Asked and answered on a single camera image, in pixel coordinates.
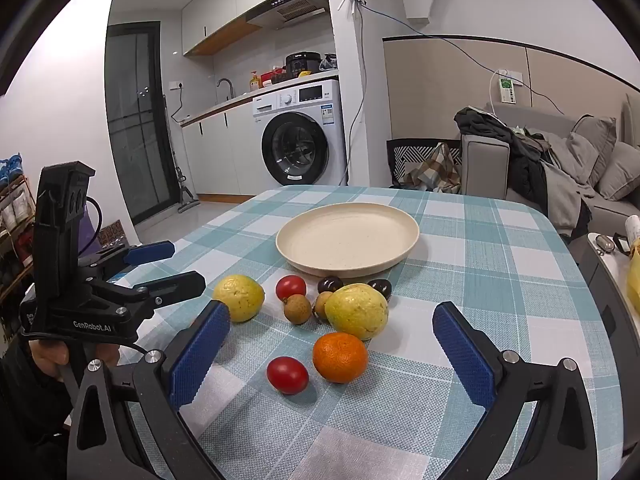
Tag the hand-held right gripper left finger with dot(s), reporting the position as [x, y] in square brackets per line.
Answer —
[200, 355]

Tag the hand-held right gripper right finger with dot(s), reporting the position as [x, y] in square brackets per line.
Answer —
[465, 355]

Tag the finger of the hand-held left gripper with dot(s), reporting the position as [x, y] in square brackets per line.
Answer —
[150, 251]
[175, 285]

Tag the yellow guava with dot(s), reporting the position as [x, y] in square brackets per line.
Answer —
[239, 297]
[357, 310]

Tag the red tomato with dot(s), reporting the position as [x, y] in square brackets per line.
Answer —
[291, 287]
[287, 375]

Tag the dark purple plum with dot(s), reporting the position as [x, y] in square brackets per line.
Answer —
[330, 284]
[381, 289]

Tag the orange mandarin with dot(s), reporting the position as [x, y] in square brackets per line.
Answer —
[340, 357]

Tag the brown longan with stem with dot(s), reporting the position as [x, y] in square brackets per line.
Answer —
[321, 305]

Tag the cream round plate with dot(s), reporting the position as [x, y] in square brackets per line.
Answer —
[345, 240]

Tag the person's left forearm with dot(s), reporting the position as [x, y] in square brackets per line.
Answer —
[25, 410]

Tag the person's left hand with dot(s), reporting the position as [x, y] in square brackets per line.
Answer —
[47, 355]

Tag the patterned box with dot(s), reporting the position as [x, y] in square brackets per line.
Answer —
[111, 234]

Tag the wooden storage shelf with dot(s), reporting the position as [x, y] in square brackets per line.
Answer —
[15, 220]

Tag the grey stick vacuum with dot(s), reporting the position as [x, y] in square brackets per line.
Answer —
[186, 202]

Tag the teal checked tablecloth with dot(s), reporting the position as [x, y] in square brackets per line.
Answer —
[475, 260]

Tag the white base cabinets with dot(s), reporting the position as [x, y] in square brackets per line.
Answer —
[220, 155]

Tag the dark glass door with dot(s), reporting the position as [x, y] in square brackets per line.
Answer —
[140, 120]

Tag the white side table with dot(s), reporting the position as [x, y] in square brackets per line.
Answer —
[610, 300]

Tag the silver object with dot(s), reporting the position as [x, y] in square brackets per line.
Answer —
[604, 242]

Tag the chrome faucet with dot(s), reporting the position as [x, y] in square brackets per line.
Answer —
[226, 82]

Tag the yellow bag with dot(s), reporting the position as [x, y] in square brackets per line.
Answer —
[634, 275]

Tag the plaid cloth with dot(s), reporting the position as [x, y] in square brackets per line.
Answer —
[435, 170]

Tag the white washing machine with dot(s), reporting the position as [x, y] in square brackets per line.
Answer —
[300, 135]

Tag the grey sofa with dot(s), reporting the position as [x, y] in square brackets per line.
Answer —
[485, 165]

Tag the yellow bottle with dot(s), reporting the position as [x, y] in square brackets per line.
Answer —
[255, 82]

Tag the grey garment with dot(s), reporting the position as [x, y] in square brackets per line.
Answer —
[565, 180]

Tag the dark clothes pile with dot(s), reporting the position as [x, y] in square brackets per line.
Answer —
[520, 160]

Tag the black patterned chair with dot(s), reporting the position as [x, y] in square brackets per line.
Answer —
[407, 157]

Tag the red box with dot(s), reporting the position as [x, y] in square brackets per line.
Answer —
[272, 77]

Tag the black rice cooker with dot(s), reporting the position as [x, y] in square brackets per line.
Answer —
[301, 65]

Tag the grey cushion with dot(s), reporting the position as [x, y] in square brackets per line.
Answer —
[595, 145]
[622, 172]

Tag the grey plastic bag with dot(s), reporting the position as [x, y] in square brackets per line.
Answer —
[328, 63]

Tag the black range hood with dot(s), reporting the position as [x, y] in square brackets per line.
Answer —
[290, 7]

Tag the white wall socket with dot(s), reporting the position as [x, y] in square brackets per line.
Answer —
[176, 84]

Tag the white wall cabinets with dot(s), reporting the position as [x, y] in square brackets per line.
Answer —
[220, 5]

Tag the green white wall device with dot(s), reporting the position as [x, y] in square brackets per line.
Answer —
[507, 89]

